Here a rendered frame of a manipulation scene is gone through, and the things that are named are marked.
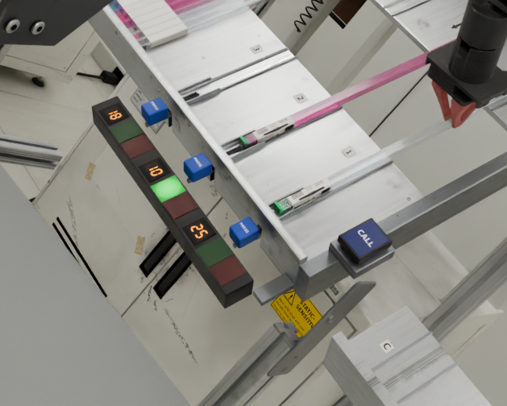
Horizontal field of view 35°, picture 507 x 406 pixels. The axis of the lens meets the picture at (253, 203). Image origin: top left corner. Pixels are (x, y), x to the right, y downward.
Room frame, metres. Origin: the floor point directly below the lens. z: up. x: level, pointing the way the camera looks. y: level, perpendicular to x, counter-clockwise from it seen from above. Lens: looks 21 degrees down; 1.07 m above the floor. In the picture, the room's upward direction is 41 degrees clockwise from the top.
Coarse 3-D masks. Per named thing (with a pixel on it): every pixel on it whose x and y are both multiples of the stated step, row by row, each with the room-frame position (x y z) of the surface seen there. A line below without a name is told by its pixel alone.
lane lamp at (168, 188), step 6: (162, 180) 0.95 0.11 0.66; (168, 180) 0.95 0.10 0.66; (174, 180) 0.95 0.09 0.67; (156, 186) 0.94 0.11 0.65; (162, 186) 0.94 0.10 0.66; (168, 186) 0.94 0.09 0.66; (174, 186) 0.94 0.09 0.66; (180, 186) 0.95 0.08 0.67; (156, 192) 0.93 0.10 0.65; (162, 192) 0.93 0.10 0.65; (168, 192) 0.93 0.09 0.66; (174, 192) 0.94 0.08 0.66; (180, 192) 0.94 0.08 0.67; (162, 198) 0.92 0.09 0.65; (168, 198) 0.93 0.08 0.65
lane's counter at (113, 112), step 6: (108, 108) 1.01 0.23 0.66; (114, 108) 1.02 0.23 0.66; (120, 108) 1.02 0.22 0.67; (102, 114) 1.00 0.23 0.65; (108, 114) 1.00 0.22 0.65; (114, 114) 1.01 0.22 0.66; (120, 114) 1.01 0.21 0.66; (126, 114) 1.01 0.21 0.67; (108, 120) 1.00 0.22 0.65; (114, 120) 1.00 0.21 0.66; (120, 120) 1.00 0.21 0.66
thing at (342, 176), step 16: (480, 112) 1.16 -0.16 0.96; (432, 128) 1.10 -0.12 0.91; (448, 128) 1.12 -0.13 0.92; (400, 144) 1.06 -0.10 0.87; (416, 144) 1.08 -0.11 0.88; (368, 160) 1.03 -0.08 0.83; (384, 160) 1.04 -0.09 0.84; (336, 176) 0.99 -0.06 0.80; (352, 176) 1.01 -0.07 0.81; (288, 208) 0.94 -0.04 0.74
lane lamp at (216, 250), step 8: (216, 240) 0.90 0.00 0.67; (200, 248) 0.88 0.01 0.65; (208, 248) 0.89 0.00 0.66; (216, 248) 0.89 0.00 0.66; (224, 248) 0.89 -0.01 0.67; (200, 256) 0.88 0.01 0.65; (208, 256) 0.88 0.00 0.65; (216, 256) 0.88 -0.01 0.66; (224, 256) 0.88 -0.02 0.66; (208, 264) 0.87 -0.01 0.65
